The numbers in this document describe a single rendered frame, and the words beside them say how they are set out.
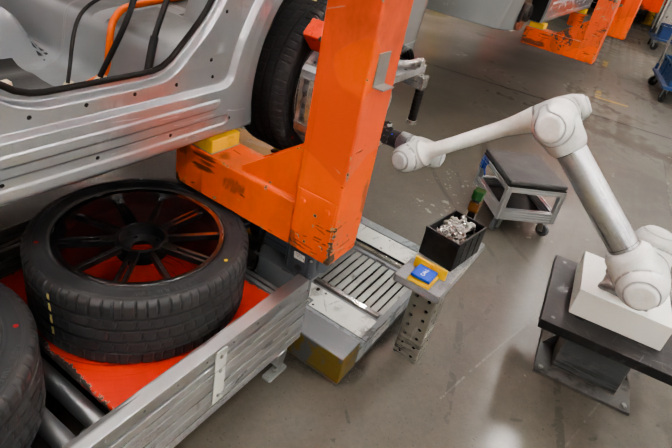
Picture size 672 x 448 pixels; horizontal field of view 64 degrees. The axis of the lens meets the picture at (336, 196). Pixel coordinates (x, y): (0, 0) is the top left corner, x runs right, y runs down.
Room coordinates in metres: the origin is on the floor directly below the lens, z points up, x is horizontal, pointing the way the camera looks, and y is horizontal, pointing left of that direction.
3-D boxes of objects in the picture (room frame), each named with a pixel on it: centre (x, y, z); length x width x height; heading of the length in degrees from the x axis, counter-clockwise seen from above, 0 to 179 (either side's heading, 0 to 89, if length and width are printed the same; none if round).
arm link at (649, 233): (1.69, -1.15, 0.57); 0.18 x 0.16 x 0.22; 155
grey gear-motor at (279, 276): (1.73, 0.16, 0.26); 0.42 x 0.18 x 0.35; 62
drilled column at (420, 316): (1.57, -0.41, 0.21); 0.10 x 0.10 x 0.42; 62
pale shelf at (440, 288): (1.59, -0.42, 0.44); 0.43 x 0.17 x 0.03; 152
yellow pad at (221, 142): (1.66, 0.46, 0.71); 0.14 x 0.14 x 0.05; 62
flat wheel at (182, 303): (1.32, 0.57, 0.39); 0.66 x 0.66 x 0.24
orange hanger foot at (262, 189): (1.58, 0.31, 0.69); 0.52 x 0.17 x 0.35; 62
